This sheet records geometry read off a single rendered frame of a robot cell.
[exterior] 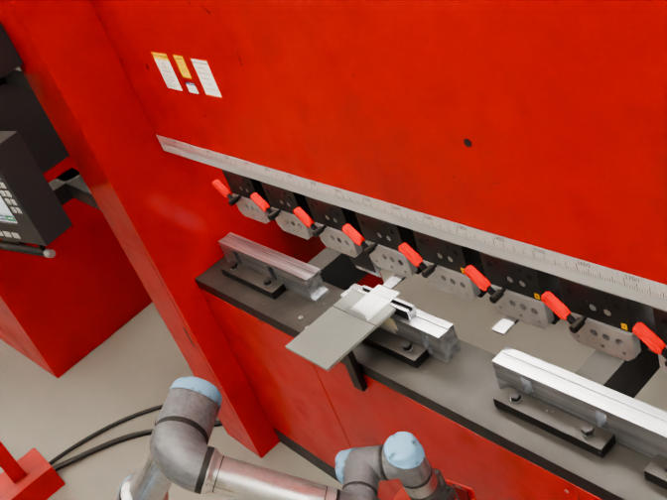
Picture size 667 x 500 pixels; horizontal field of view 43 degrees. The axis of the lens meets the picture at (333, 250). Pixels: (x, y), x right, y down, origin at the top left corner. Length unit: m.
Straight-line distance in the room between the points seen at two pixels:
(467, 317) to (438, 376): 1.52
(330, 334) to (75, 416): 2.20
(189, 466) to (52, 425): 2.61
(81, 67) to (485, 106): 1.47
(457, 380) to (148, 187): 1.23
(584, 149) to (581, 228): 0.18
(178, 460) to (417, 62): 0.90
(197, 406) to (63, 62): 1.25
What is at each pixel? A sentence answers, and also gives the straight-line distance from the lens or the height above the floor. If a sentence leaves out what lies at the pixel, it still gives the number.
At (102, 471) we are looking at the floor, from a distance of 3.89.
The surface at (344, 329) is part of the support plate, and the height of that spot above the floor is 1.00.
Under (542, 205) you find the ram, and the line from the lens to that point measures 1.60.
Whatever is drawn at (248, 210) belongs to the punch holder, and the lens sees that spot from 2.55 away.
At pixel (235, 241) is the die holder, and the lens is 2.92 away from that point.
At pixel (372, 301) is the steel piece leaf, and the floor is 1.00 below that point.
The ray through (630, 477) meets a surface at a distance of 1.94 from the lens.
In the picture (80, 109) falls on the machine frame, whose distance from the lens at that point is 2.70.
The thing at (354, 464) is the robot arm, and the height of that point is 1.07.
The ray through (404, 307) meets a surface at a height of 0.99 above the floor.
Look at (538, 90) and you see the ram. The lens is 1.45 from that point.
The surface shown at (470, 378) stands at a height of 0.87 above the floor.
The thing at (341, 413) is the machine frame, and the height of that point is 0.54.
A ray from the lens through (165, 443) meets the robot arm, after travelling 1.76.
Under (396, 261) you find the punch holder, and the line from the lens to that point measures 2.07.
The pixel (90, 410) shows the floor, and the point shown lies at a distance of 4.25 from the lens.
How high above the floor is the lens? 2.40
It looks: 33 degrees down
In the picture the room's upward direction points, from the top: 22 degrees counter-clockwise
